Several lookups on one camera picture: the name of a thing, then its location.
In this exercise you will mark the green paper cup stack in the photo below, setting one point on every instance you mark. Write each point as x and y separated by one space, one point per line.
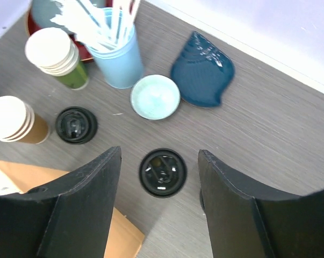
53 52

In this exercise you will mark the black lid stack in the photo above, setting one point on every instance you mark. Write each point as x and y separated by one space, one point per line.
76 125

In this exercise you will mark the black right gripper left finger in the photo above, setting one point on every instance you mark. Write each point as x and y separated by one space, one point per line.
67 217

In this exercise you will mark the brown paper bag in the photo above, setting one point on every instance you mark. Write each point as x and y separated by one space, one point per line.
124 239

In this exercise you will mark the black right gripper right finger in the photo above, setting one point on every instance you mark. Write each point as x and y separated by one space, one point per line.
247 218

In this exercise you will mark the light blue straw holder cup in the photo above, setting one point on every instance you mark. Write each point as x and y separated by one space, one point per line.
122 67

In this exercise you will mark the red round plate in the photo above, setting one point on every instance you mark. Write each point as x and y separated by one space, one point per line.
32 27

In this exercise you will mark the brown paper cup stack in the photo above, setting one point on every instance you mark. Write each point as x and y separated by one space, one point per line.
19 122

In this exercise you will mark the dark blue leaf-shaped plate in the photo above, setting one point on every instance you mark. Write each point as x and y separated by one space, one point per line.
202 72

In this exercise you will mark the pale green ceramic bowl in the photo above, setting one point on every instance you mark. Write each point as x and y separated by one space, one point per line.
155 97

